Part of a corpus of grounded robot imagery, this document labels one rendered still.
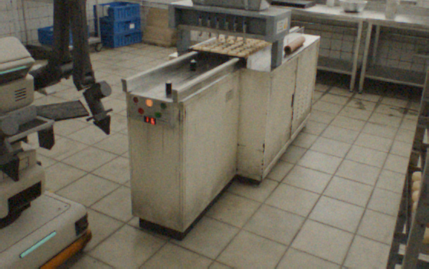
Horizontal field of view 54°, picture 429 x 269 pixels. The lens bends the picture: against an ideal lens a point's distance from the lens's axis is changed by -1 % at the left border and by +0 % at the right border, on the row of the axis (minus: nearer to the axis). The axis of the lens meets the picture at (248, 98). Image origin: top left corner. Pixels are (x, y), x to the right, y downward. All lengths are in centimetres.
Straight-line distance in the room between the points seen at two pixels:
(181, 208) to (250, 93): 83
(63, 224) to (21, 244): 20
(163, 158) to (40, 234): 65
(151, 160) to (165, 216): 33
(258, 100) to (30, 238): 142
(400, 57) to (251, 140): 323
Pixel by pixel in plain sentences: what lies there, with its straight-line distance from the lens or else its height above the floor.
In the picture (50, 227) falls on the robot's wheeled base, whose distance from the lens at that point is 223.
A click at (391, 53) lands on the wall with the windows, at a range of 559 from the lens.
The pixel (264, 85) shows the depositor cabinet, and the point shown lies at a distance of 257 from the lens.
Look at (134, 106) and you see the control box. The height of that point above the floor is 78.
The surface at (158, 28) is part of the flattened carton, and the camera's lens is 674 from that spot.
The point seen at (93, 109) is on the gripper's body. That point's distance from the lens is 185.
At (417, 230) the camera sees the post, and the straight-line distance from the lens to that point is 112.
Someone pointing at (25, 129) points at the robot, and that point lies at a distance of 190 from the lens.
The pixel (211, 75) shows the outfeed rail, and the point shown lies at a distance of 226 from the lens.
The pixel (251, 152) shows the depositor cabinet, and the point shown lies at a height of 28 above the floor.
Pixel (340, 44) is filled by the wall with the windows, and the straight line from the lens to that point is 570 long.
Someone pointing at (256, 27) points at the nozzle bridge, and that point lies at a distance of 260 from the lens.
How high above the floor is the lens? 156
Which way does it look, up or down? 20 degrees down
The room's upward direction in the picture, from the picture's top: 3 degrees clockwise
